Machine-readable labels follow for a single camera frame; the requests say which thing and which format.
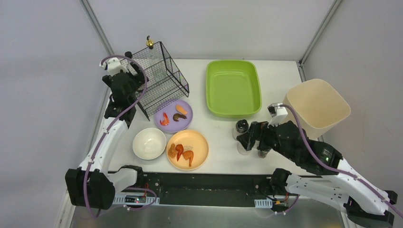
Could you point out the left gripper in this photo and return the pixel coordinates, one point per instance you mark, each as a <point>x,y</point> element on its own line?
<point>130,75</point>

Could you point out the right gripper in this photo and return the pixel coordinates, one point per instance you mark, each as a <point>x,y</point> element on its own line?
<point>253,136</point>

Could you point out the black-lid spice jar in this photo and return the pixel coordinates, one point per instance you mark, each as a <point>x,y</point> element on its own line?
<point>241,126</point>

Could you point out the dark sauce bottle red label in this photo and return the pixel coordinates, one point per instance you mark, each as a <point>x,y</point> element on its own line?
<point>129,54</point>

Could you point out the gold-top glass oil bottle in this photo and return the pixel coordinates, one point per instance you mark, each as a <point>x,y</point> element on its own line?
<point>155,60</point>

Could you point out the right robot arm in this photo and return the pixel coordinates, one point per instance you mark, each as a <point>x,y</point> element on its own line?
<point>363,203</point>

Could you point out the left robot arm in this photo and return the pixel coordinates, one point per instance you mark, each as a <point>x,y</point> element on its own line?
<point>91,185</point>

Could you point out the black-lid glass jar front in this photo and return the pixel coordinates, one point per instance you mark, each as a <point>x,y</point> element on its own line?
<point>241,149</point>

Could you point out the black pepper grinder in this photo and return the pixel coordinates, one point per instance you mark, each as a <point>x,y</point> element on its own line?
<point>262,153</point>

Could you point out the green plastic tub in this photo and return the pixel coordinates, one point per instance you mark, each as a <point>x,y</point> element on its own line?
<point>232,88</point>

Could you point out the orange toy bread piece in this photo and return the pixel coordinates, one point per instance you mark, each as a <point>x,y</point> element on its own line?
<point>181,110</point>

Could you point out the toy shrimp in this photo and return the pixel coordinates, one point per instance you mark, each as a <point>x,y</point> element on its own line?
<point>165,121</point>

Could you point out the purple plate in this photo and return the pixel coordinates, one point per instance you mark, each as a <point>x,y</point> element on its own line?
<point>170,110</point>

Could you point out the orange plate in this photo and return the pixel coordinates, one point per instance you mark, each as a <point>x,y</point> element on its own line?
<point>191,140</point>

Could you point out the white floral bowl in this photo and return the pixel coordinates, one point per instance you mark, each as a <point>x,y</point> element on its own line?
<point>149,144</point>

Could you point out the orange toy drumstick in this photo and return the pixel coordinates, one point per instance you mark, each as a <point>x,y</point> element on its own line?
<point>188,155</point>

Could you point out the beige waste bin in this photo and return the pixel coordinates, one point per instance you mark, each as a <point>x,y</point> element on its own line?
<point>318,105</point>

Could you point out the red toy chicken wing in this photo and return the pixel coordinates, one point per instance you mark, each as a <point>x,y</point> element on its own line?
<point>180,149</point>

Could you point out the fried toy nugget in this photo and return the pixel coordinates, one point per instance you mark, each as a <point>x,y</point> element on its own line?
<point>172,152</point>

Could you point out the black wire rack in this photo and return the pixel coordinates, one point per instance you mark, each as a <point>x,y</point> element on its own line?
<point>174,85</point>

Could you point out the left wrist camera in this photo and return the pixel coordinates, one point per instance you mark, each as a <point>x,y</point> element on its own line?
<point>113,66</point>

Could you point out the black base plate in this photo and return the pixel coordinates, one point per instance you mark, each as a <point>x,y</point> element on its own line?
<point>222,190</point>

